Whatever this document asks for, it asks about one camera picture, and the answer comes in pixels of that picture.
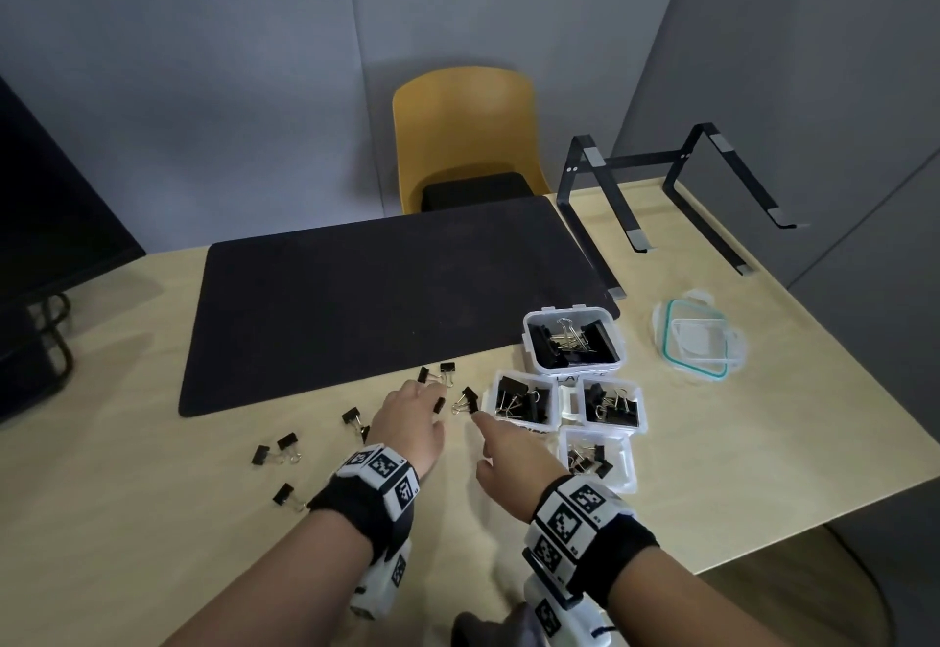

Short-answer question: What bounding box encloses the person's right hand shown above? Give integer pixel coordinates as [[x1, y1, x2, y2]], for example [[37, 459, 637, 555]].
[[470, 410, 566, 523]]

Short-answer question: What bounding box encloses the person's left hand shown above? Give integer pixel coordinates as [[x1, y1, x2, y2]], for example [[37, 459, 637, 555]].
[[364, 379, 449, 476]]

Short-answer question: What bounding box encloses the person's right forearm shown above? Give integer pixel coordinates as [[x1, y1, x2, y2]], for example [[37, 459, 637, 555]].
[[601, 545, 798, 647]]

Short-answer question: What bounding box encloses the person's left forearm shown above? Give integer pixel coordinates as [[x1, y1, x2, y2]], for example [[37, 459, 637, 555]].
[[160, 506, 377, 647]]

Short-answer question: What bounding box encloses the small clear plastic box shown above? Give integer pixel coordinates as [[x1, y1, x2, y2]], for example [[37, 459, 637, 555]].
[[557, 427, 639, 495], [572, 374, 649, 438], [485, 369, 564, 439]]

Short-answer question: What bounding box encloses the pile of black binder clips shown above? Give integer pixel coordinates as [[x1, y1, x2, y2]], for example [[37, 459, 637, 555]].
[[566, 442, 615, 479], [583, 381, 639, 426], [495, 376, 552, 422]]

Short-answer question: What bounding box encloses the black desk mat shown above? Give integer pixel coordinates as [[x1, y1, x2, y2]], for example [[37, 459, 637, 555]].
[[178, 195, 621, 419]]

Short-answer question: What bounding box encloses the black left wristband with markers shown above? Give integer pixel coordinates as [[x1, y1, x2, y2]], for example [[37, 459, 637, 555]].
[[307, 445, 422, 564]]

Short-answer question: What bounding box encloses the black wristband with markers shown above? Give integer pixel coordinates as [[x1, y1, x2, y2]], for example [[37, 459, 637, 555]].
[[523, 475, 660, 608], [307, 445, 422, 564]]

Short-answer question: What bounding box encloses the black right wristband with markers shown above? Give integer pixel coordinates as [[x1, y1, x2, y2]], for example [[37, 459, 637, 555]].
[[523, 475, 660, 608]]

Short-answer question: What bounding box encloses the pile of large binder clips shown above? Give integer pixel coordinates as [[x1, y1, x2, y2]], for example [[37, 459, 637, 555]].
[[529, 315, 617, 369]]

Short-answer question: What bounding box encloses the large clear plastic box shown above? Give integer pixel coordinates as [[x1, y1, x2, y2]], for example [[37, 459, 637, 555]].
[[521, 304, 627, 378]]

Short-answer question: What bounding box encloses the black seat cushion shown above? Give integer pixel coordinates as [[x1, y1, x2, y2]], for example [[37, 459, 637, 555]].
[[420, 171, 536, 213]]

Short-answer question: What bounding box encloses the clear lid with green seal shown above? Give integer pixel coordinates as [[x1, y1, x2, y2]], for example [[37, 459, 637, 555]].
[[651, 288, 749, 382]]

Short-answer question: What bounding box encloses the yellow chair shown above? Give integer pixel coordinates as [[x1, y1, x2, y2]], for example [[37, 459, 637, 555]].
[[391, 66, 552, 216]]

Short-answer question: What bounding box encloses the black metal laptop stand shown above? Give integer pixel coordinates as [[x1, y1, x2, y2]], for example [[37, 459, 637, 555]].
[[556, 122, 799, 301]]

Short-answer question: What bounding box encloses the tan chair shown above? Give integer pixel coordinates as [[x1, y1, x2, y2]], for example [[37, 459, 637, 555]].
[[696, 520, 898, 647]]

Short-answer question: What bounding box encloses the black monitor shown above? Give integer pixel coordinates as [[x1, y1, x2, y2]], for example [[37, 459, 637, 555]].
[[0, 76, 148, 311]]

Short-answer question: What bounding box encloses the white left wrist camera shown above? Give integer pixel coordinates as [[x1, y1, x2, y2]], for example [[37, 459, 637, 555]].
[[348, 535, 413, 623]]

